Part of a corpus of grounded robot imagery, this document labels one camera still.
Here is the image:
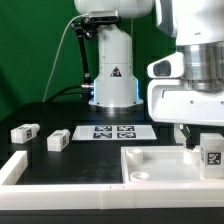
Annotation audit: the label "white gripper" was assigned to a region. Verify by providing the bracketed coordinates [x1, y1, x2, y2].
[147, 79, 224, 149]

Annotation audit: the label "white square tabletop part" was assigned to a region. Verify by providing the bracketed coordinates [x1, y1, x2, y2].
[120, 145, 224, 184]

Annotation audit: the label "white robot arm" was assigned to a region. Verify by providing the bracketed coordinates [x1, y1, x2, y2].
[74, 0, 224, 126]

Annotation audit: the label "white U-shaped fence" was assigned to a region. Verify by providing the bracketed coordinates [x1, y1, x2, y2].
[0, 151, 224, 210]

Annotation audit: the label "white tag sheet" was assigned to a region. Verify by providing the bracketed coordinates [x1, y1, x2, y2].
[72, 125, 157, 141]

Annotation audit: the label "black cables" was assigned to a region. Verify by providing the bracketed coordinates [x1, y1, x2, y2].
[45, 85, 91, 103]

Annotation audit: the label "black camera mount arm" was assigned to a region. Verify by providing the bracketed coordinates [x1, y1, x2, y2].
[71, 18, 98, 102]

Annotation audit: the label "grey cable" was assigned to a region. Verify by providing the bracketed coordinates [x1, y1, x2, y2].
[42, 13, 88, 103]

